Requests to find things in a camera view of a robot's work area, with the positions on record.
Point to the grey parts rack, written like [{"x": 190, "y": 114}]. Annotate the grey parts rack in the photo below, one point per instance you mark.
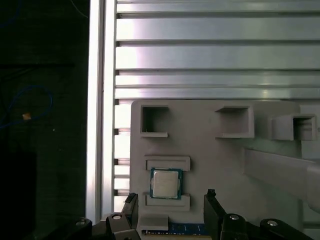
[{"x": 212, "y": 162}]

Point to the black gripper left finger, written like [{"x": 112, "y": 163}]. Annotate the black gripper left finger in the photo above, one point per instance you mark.
[{"x": 132, "y": 217}]

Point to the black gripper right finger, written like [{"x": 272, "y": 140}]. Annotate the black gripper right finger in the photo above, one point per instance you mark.
[{"x": 212, "y": 220}]

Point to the tan floor scrap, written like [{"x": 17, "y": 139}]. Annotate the tan floor scrap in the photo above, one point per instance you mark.
[{"x": 26, "y": 116}]

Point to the silver CPU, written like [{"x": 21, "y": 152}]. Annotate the silver CPU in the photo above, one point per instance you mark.
[{"x": 165, "y": 183}]

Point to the RAM stick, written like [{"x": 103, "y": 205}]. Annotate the RAM stick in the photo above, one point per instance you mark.
[{"x": 185, "y": 228}]

